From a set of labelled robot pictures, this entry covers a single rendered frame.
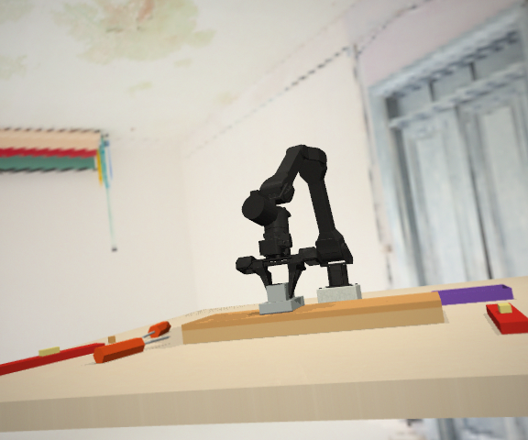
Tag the red flat block with small yellow cube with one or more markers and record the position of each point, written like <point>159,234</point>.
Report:
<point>507,318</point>
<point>48,355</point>

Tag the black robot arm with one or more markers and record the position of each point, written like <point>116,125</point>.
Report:
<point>261,207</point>

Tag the orange flat panel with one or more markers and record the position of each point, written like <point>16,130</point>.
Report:
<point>423,308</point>

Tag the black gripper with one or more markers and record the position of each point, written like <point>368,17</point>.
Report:
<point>250,265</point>

